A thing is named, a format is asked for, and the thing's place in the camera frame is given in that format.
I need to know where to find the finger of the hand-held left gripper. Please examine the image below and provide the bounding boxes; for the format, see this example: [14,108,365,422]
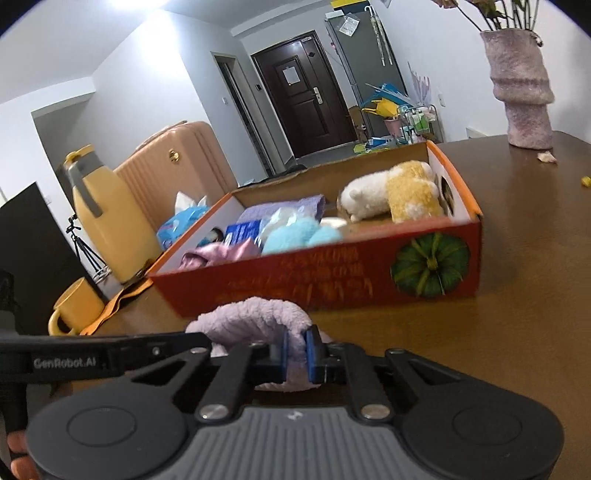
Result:
[113,331,214,377]

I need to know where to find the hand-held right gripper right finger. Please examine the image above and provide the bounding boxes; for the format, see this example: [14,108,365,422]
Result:
[305,325,462,422]

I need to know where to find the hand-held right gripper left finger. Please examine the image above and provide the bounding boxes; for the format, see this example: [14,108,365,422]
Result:
[129,330,291,423]

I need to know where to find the fluffy lilac fabric pouch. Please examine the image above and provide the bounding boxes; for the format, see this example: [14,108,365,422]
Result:
[185,298,333,393]

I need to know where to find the orange pumpkin print cardboard box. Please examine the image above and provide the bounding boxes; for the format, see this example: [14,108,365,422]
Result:
[147,140,485,319]

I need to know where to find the light blue fuzzy socks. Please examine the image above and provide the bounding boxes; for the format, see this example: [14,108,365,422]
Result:
[261,217,345,254]

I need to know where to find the blue tissue packet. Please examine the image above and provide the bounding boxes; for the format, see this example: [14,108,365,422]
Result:
[224,219,264,247]

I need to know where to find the blue soft tissue pack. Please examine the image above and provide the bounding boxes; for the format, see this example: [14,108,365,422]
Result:
[156,191,211,252]

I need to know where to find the person's left hand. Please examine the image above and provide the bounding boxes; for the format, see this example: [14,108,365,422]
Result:
[6,429,31,480]

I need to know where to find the yellow mug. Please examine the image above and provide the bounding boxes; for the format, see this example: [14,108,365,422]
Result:
[47,277,106,337]

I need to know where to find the orange table mat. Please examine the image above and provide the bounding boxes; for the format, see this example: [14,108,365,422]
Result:
[79,276,154,335]

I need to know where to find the black tripod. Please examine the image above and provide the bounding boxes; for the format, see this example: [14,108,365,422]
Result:
[65,215,112,282]

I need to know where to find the black screen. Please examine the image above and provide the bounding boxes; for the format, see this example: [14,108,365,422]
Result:
[0,181,105,333]

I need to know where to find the yellow insulated jug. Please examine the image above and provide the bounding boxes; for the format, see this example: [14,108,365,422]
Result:
[64,144,162,284]

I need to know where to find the white gauzy cloth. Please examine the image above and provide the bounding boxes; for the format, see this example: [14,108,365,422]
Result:
[265,206,319,232]

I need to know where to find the white and yellow plush toy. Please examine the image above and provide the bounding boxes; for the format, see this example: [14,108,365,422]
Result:
[337,160,445,224]

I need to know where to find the peach hard suitcase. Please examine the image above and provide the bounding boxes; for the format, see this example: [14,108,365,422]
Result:
[113,121,238,232]

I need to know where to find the small brown carton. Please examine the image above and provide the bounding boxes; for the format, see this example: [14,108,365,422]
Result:
[347,106,368,139]

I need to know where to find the dark brown door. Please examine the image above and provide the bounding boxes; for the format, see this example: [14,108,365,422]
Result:
[252,31,358,160]

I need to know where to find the yellow and blue toy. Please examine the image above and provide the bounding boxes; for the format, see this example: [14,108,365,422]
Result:
[361,83,407,118]

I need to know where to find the pale purple decoration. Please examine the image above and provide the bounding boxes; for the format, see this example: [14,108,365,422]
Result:
[409,62,432,107]

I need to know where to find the grey fridge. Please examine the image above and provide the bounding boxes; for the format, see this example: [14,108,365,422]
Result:
[324,6,408,139]

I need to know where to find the folded hanging umbrellas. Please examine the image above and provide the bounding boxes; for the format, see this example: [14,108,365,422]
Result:
[365,6,393,68]

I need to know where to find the purple drawstring pouch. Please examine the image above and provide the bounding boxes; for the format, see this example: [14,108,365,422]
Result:
[235,195,326,227]

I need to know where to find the wire cart with bottles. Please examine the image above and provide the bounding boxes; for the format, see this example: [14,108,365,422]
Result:
[399,105,438,144]

